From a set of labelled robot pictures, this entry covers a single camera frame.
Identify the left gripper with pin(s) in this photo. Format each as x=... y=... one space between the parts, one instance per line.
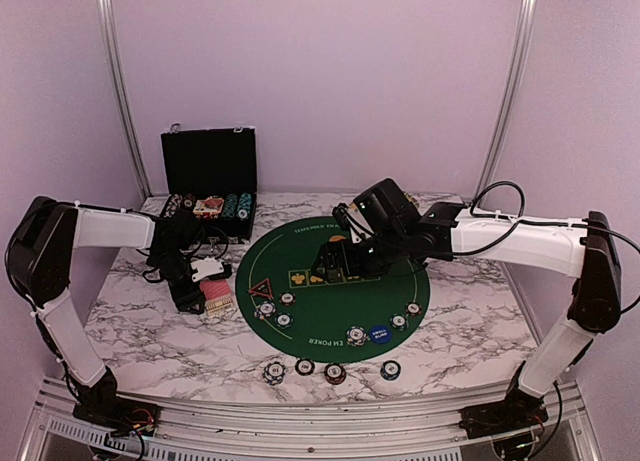
x=185 y=298

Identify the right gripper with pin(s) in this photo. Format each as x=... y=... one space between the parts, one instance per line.
x=328 y=252

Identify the red-backed playing card deck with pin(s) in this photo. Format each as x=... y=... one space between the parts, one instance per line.
x=218 y=296

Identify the triangular all-in button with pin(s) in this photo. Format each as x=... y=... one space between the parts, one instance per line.
x=262 y=289

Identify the placed ten chips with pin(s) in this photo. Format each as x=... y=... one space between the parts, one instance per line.
x=265 y=310
x=356 y=336

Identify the placed hundred chip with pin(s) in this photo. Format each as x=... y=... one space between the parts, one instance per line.
x=287 y=298
x=413 y=309

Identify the placed fifty chip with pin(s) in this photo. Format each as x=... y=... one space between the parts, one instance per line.
x=399 y=322
x=284 y=320

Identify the blue small blind button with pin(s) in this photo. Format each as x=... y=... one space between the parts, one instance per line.
x=380 y=334

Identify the blue ten chip stack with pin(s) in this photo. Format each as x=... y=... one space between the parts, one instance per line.
x=274 y=373

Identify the hundred chip front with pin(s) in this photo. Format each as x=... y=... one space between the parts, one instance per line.
x=304 y=367

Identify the green fifty chip stack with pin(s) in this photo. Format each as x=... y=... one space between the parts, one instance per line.
x=390 y=370

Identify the orange hundred chip stack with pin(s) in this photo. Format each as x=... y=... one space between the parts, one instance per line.
x=334 y=373

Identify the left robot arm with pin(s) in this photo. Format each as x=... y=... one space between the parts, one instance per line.
x=38 y=262

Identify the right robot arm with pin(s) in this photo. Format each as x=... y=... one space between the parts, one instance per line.
x=579 y=248

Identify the card deck in case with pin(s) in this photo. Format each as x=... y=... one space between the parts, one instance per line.
x=210 y=207

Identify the round green poker mat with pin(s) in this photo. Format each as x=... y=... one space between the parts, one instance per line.
x=323 y=312

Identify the orange-black chip row in case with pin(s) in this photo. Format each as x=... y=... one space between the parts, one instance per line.
x=188 y=201

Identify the blue-tan chip row in case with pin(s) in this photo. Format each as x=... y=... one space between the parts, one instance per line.
x=172 y=205

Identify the green chip row in case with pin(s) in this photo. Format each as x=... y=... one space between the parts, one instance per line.
x=230 y=206

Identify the teal chip row in case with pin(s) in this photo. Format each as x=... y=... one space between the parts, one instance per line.
x=244 y=206

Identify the black poker chip case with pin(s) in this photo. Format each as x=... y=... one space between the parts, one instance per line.
x=214 y=162

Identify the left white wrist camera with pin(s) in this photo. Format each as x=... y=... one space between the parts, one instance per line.
x=210 y=268

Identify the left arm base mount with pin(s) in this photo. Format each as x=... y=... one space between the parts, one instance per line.
x=127 y=416

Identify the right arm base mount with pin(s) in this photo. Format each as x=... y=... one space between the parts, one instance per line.
x=496 y=418

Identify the front aluminium rail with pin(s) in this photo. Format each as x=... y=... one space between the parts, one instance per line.
x=414 y=428

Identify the right aluminium frame post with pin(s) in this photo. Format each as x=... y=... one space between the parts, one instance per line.
x=517 y=66

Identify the aluminium frame post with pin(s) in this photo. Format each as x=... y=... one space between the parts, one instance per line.
x=517 y=66
x=108 y=26

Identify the left aluminium frame post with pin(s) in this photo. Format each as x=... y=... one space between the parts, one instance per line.
x=108 y=26

